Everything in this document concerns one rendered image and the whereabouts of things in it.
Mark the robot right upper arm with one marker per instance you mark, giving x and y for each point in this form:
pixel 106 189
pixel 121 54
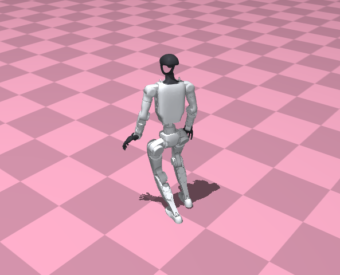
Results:
pixel 191 98

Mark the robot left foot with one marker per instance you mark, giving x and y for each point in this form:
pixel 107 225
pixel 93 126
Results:
pixel 177 219

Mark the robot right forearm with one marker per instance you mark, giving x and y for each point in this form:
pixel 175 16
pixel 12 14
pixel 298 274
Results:
pixel 190 120

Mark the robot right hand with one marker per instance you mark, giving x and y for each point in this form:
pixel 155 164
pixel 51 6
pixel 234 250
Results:
pixel 190 132

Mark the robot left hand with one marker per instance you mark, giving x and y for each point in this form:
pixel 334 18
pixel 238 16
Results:
pixel 129 139

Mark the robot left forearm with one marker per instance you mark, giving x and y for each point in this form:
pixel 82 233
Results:
pixel 140 124

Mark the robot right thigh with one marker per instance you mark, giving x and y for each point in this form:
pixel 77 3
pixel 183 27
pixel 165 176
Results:
pixel 176 150

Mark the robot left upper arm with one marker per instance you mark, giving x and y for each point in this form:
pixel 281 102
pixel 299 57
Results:
pixel 148 93

